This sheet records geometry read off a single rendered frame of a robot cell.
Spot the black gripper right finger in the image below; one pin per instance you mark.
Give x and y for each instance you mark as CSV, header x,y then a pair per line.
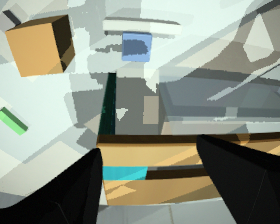
x,y
248,180

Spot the tan cube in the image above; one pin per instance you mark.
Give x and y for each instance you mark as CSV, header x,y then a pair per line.
x,y
42,46

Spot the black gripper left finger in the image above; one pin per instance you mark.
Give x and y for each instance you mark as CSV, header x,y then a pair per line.
x,y
71,198

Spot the small green block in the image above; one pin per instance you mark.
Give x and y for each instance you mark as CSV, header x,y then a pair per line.
x,y
12,121

